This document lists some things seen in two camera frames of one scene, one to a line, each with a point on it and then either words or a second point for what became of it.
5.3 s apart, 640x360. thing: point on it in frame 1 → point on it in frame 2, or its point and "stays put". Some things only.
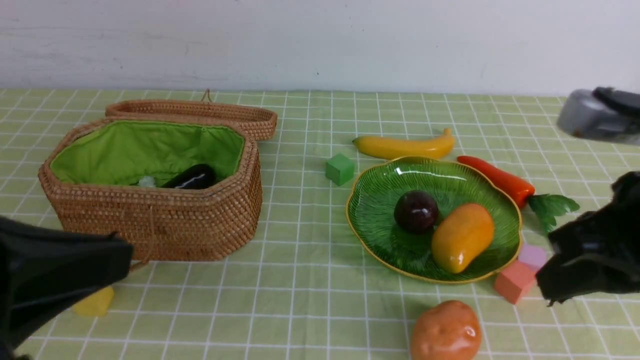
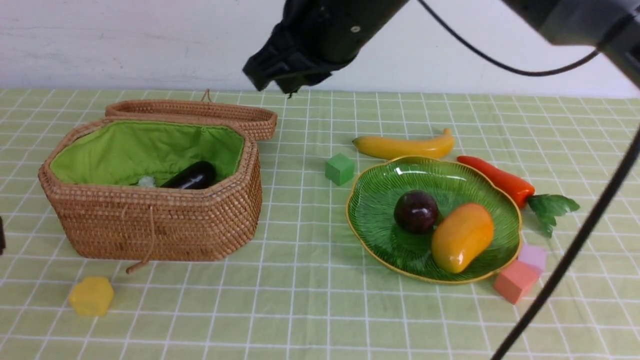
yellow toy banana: [434, 147] stays put
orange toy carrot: [546, 207] stays put
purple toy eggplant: [195, 176] stays put
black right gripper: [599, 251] → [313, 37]
